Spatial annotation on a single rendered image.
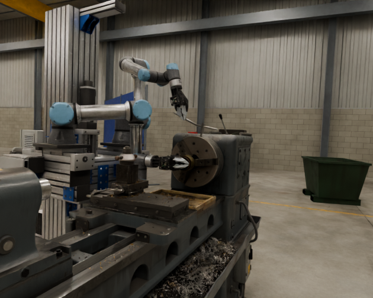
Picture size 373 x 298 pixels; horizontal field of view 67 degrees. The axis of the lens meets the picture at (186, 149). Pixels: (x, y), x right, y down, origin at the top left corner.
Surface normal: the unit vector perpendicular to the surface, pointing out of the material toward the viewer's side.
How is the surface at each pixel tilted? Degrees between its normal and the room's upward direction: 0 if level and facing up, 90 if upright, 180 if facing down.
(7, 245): 90
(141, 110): 89
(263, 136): 90
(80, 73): 90
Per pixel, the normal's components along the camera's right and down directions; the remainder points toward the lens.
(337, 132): -0.38, 0.04
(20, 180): 0.73, -0.58
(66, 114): 0.25, 0.07
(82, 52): 0.86, 0.06
